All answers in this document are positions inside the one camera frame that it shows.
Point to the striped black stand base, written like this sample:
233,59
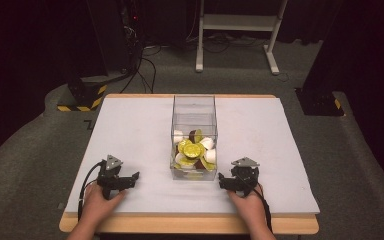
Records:
83,96

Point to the clear plastic box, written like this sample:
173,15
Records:
194,113

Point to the person's left hand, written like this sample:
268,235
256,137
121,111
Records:
97,204

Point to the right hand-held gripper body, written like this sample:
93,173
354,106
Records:
245,174

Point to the white foam mat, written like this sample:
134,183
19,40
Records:
140,133

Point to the person's right hand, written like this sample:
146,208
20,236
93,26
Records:
249,209

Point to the white metal stand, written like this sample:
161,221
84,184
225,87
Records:
240,22

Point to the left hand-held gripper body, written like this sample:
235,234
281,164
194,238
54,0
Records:
110,173

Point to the wooden table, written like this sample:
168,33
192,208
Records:
186,224

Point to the black equipment cabinet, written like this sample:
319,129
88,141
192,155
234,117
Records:
111,33

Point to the pile of gold coins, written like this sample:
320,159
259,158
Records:
192,150

